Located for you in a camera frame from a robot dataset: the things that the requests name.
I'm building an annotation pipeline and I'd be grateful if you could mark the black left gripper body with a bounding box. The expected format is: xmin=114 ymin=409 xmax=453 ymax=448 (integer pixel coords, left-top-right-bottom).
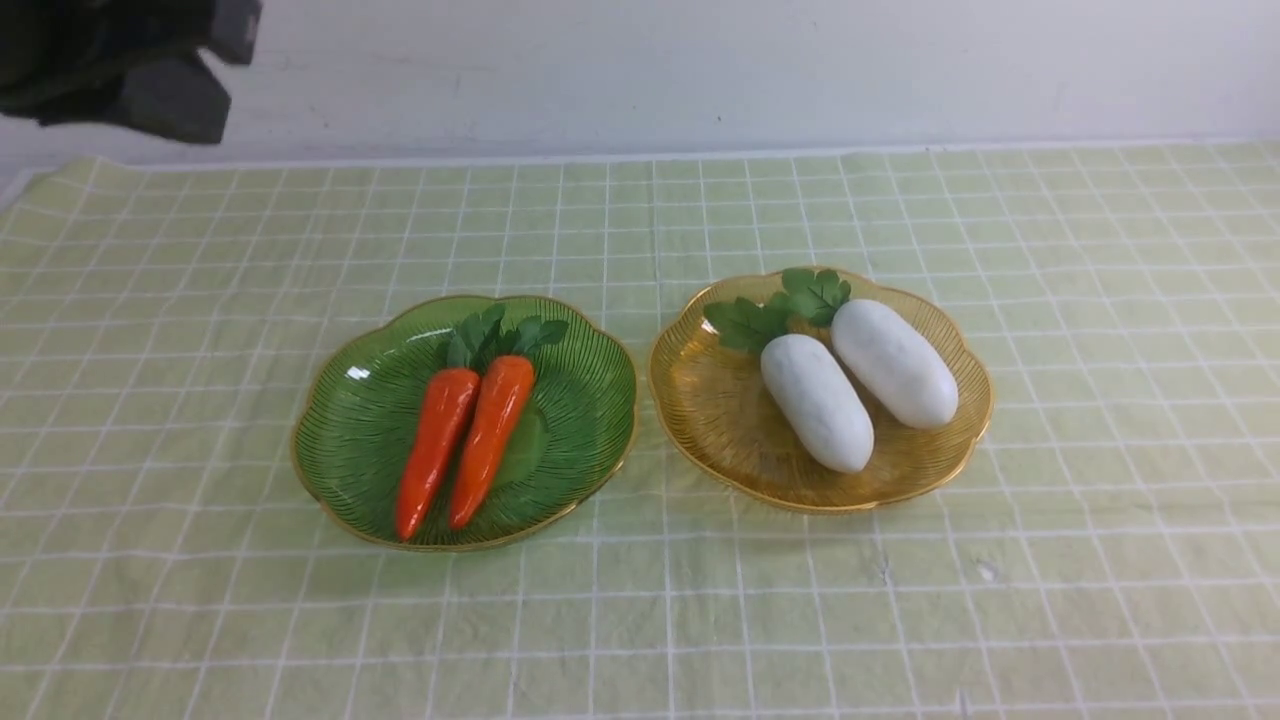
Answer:
xmin=1 ymin=1 xmax=262 ymax=126

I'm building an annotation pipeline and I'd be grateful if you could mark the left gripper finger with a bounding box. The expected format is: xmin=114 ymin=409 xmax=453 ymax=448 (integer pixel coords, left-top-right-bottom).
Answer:
xmin=105 ymin=53 xmax=230 ymax=145

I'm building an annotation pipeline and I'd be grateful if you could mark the orange toy carrot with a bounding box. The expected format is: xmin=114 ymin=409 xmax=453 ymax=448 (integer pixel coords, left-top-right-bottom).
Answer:
xmin=394 ymin=304 xmax=506 ymax=542
xmin=449 ymin=316 xmax=568 ymax=530

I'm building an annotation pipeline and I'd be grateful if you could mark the white toy radish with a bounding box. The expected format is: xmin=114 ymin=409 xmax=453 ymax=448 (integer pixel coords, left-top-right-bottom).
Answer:
xmin=781 ymin=268 xmax=959 ymax=430
xmin=703 ymin=292 xmax=876 ymax=474

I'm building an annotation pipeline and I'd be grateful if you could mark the green plastic plate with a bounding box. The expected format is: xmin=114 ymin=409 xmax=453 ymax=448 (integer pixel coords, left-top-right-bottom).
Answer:
xmin=291 ymin=295 xmax=637 ymax=553

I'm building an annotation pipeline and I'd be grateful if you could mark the amber plastic plate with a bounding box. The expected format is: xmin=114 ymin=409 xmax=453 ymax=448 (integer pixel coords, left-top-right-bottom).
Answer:
xmin=649 ymin=266 xmax=996 ymax=515

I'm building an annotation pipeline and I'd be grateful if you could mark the green checkered tablecloth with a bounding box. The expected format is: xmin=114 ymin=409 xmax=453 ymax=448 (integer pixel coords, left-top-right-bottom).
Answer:
xmin=1 ymin=143 xmax=1279 ymax=719

